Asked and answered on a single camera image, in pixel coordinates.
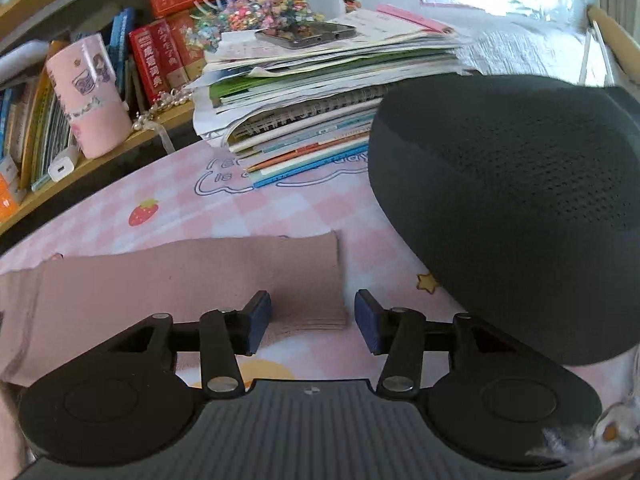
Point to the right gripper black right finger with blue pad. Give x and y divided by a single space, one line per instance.
398 334

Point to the purple and mauve sweater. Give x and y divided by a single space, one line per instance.
61 308

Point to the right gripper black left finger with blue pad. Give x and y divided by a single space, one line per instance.
226 335

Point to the white USB charger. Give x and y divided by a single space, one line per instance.
64 163

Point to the row of colourful books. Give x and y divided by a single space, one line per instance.
35 126

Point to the lower orange white box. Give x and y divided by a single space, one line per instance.
11 197

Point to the pink cylindrical cup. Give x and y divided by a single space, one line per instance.
84 81

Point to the stack of books and notebooks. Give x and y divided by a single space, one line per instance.
281 105

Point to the red dictionaries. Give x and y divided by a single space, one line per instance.
169 50

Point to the pink cartoon table mat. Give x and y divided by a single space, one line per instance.
198 192

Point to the colourful star flower bouquet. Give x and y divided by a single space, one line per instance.
255 10

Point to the wooden white bookshelf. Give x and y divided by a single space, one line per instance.
48 20

